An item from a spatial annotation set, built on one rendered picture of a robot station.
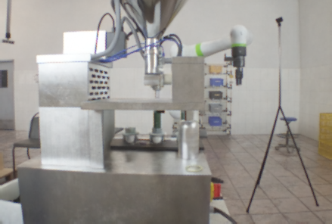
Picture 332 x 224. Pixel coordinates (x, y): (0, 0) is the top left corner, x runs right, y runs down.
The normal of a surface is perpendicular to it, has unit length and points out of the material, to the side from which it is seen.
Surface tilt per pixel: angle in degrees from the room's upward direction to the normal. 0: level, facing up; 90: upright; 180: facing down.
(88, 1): 90
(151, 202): 90
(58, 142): 90
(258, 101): 90
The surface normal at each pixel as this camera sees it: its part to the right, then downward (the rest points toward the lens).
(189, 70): -0.05, 0.05
